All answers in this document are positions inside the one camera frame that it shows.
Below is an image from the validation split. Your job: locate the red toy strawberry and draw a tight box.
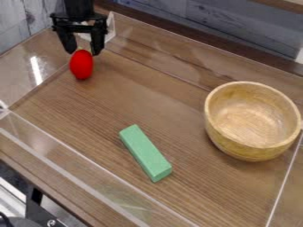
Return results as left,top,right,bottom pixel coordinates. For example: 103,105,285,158
68,50,94,80

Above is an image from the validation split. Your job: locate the black table leg bracket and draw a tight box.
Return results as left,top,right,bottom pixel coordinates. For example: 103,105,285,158
26,187,67,227

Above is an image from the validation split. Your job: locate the black cable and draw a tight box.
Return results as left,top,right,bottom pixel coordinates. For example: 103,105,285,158
0,211,16,227

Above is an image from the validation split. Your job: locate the green rectangular block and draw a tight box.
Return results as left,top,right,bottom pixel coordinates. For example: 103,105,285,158
119,124,173,183

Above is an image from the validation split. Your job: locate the clear acrylic corner bracket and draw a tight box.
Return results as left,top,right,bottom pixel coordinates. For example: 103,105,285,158
78,12,117,45

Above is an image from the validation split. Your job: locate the wooden bowl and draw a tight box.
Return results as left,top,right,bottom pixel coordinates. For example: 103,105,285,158
205,81,301,162

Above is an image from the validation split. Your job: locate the clear acrylic tray wall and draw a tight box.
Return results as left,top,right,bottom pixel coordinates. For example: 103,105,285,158
0,101,198,227

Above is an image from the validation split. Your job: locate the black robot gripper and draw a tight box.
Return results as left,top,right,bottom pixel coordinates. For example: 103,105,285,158
50,0,109,56

